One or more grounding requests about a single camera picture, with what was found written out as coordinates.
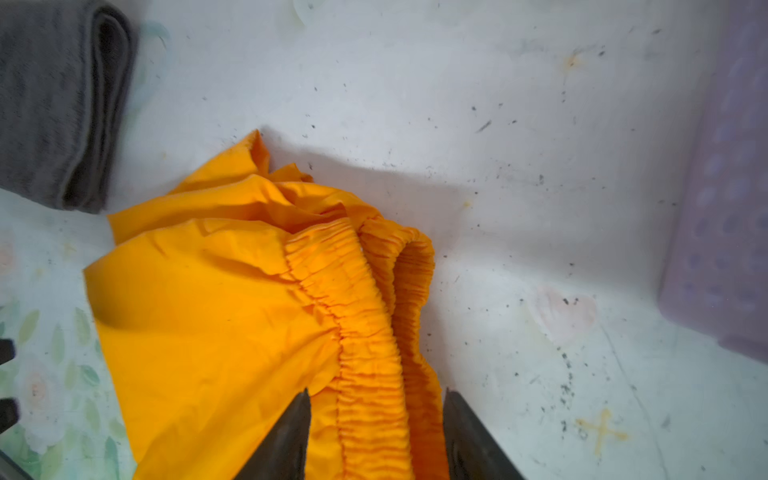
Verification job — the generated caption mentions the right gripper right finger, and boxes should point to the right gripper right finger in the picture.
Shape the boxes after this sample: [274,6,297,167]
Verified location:
[443,389,524,480]

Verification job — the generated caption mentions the lilac perforated plastic basket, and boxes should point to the lilac perforated plastic basket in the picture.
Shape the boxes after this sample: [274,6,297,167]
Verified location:
[658,1,767,362]

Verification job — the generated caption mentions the grey terry towel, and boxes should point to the grey terry towel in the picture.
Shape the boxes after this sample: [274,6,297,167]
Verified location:
[1,1,136,214]

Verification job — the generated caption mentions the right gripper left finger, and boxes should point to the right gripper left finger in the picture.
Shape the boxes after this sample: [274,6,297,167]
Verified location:
[234,389,311,480]

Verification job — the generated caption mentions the orange garment with drawstring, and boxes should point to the orange garment with drawstring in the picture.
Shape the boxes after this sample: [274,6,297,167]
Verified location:
[84,132,449,479]

